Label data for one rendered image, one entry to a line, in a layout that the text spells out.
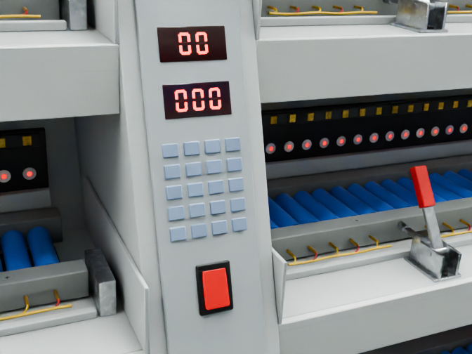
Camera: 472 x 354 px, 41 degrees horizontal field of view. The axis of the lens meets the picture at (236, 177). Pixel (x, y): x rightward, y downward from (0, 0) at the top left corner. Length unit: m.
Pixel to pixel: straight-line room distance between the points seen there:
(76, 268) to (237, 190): 0.13
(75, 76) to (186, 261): 0.14
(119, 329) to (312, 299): 0.15
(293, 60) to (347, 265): 0.18
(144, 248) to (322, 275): 0.17
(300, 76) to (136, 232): 0.16
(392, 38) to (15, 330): 0.34
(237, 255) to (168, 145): 0.09
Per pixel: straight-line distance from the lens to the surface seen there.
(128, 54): 0.41
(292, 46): 0.45
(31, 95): 0.40
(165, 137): 0.41
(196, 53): 0.42
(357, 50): 0.48
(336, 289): 0.51
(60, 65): 0.40
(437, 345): 0.76
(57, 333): 0.45
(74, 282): 0.48
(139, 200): 0.41
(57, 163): 0.60
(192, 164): 0.41
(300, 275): 0.51
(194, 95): 0.41
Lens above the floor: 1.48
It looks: 5 degrees down
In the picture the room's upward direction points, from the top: 5 degrees counter-clockwise
